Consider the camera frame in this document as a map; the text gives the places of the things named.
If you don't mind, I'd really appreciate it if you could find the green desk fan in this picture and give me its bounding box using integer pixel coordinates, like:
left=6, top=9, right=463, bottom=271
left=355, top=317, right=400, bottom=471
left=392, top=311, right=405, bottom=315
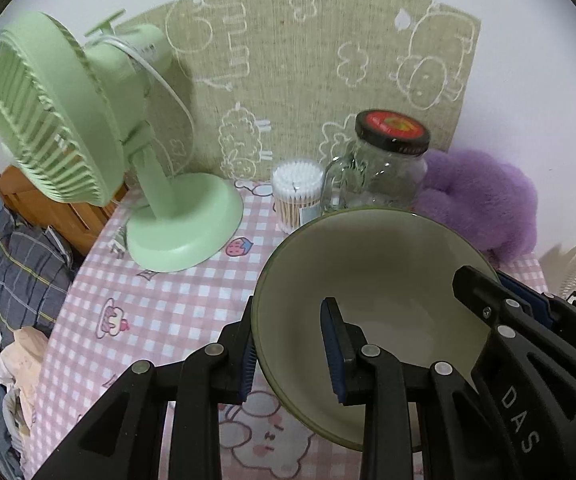
left=0, top=12, right=243, bottom=272

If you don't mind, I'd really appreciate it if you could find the cotton swab container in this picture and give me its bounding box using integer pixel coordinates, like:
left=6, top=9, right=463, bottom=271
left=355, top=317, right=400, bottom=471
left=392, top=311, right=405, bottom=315
left=271, top=159, right=324, bottom=234

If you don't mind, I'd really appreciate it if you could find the purple plush toy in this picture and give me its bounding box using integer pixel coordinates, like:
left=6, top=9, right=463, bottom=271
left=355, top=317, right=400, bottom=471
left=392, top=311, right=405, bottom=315
left=414, top=150, right=538, bottom=263

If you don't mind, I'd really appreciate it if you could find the glass jar black lid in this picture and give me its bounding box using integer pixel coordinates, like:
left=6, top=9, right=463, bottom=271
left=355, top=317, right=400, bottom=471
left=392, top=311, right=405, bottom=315
left=319, top=108, right=431, bottom=212

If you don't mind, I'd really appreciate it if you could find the pink checkered tablecloth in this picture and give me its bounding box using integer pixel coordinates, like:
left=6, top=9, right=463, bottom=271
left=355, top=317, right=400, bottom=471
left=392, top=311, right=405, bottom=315
left=20, top=176, right=552, bottom=480

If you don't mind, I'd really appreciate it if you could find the grey plaid pillow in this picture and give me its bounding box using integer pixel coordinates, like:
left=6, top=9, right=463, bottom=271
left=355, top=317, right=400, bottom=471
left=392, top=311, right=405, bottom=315
left=0, top=208, right=77, bottom=344

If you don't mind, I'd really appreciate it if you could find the peach cloth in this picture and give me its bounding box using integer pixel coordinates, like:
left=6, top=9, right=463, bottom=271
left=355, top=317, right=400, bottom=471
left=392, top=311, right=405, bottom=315
left=0, top=326, right=48, bottom=429

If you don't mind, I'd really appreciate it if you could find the grey floral bowl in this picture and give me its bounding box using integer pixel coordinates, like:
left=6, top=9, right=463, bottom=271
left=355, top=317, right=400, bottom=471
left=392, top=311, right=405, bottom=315
left=252, top=208, right=497, bottom=450

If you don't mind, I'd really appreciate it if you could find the green patterned wall mat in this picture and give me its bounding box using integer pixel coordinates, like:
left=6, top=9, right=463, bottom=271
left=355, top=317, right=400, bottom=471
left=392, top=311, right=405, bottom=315
left=132, top=0, right=481, bottom=181

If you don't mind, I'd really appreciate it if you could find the wooden bed headboard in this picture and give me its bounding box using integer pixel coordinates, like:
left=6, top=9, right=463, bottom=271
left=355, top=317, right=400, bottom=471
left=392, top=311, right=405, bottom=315
left=0, top=164, right=132, bottom=257

